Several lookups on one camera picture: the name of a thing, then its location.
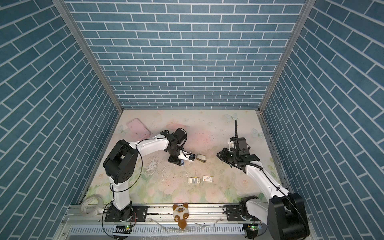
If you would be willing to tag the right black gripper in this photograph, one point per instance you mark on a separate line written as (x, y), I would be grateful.
(223, 155)

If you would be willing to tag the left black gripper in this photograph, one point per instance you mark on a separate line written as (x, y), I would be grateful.
(175, 160)

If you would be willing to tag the beige mini stapler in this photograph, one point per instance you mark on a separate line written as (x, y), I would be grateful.
(201, 158)

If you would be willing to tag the staple box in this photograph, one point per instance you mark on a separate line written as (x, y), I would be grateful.
(208, 179)

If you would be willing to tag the staple box tray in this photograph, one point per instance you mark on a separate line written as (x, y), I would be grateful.
(194, 180)

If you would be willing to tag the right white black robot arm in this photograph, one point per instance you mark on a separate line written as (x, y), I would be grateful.
(284, 213)

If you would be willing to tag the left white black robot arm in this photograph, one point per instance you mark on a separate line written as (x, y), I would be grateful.
(121, 161)

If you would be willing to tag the pink rectangular case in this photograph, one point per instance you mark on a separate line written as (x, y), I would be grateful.
(137, 130)

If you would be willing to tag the panda plush toy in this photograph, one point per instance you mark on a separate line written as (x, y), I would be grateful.
(181, 214)

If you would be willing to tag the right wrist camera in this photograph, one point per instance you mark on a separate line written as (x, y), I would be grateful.
(231, 146)

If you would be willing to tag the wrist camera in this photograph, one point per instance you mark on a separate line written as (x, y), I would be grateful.
(231, 146)
(186, 156)

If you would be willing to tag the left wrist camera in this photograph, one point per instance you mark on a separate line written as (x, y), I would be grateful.
(186, 156)

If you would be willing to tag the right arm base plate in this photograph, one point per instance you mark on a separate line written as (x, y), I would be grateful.
(232, 211)

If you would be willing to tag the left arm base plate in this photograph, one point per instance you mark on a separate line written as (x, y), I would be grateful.
(130, 214)

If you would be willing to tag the aluminium front rail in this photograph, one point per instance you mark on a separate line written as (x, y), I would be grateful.
(159, 213)

